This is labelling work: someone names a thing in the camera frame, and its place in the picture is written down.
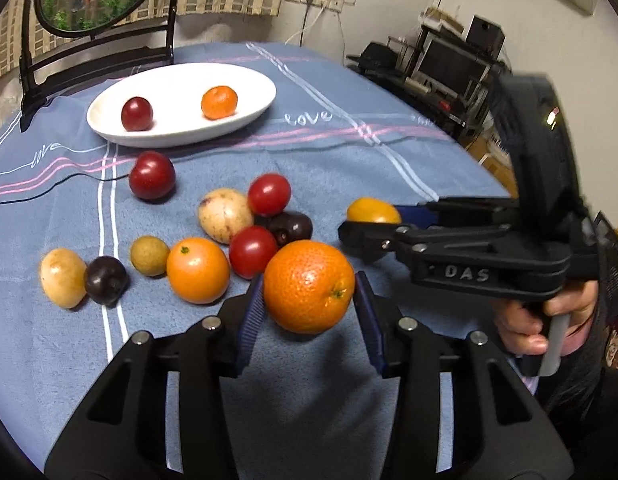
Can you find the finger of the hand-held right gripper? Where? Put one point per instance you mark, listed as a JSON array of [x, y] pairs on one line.
[[419, 215], [369, 232]]

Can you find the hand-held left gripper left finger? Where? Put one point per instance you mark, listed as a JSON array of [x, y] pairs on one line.
[[251, 325]]

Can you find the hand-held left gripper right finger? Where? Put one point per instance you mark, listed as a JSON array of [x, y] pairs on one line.
[[369, 320]]

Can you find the yellow-orange citrus fruit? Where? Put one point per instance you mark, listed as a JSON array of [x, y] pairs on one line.
[[373, 211]]

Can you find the large bumpy orange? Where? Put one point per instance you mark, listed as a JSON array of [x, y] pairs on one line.
[[309, 286]]

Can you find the red cherry tomato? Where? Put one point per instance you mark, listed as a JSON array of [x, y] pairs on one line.
[[253, 251], [269, 194]]

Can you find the dark purple plum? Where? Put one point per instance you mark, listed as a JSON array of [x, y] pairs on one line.
[[106, 280], [294, 227]]

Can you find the smooth orange tangerine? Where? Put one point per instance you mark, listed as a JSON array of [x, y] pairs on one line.
[[198, 270]]

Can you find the pale speckled passion fruit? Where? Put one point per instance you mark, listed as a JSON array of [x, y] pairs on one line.
[[221, 215]]

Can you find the green-brown longan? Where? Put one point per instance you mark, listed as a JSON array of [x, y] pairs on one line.
[[149, 256]]

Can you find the large red plum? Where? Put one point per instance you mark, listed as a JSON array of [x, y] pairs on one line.
[[152, 175]]

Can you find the pale yellow oval fruit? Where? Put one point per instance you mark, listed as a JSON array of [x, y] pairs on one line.
[[63, 277]]

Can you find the small orange tangerine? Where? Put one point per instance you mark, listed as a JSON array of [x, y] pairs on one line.
[[219, 102]]

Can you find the white oval plate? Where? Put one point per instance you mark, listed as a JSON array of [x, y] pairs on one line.
[[179, 95]]

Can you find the small red plum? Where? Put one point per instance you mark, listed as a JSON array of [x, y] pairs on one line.
[[137, 114]]

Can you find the person's right hand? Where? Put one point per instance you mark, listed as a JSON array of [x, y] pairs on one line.
[[519, 325]]

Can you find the black computer desk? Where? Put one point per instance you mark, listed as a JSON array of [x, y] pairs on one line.
[[439, 110]]

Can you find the computer monitor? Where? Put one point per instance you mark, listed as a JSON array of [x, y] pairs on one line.
[[449, 65]]

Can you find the black speaker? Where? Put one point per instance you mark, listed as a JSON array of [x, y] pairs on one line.
[[484, 35]]

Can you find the round goldfish screen black stand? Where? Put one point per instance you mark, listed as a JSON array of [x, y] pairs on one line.
[[89, 15]]

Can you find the double white wall socket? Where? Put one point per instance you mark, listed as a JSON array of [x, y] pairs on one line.
[[326, 1]]

